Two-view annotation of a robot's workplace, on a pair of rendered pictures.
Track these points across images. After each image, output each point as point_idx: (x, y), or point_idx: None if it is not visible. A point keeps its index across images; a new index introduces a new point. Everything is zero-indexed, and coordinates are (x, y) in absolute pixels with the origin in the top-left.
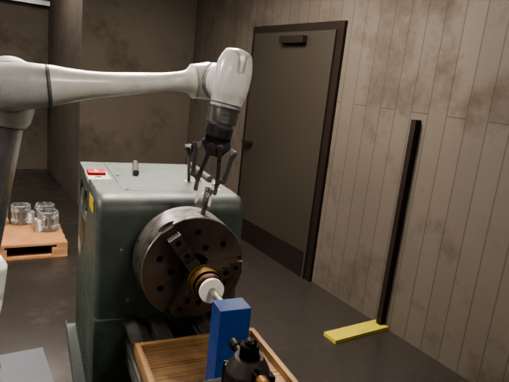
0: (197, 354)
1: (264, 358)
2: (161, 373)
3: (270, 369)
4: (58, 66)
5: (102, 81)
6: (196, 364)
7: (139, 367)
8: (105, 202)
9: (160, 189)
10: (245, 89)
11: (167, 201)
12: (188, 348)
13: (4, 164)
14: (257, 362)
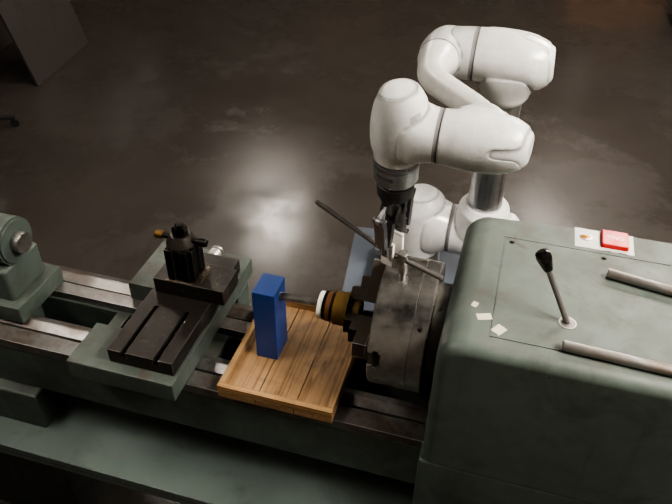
0: (329, 354)
1: (172, 240)
2: (320, 321)
3: (264, 391)
4: (437, 43)
5: (418, 68)
6: (314, 346)
7: None
8: (474, 222)
9: (510, 271)
10: (371, 138)
11: (465, 267)
12: (343, 353)
13: None
14: (170, 233)
